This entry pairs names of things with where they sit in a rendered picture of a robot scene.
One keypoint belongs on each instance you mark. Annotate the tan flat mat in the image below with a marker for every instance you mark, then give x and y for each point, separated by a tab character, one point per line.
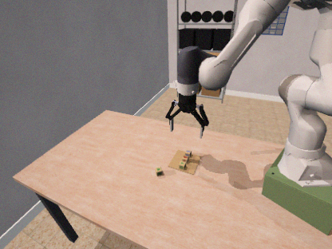
190	166

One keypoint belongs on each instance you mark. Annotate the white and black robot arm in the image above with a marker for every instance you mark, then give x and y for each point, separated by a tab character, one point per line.
305	160

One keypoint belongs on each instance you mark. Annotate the wooden letter block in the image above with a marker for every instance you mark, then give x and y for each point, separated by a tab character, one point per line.
159	171
185	159
182	165
188	152

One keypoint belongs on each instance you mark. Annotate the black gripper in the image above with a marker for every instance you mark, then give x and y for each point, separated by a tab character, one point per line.
189	106

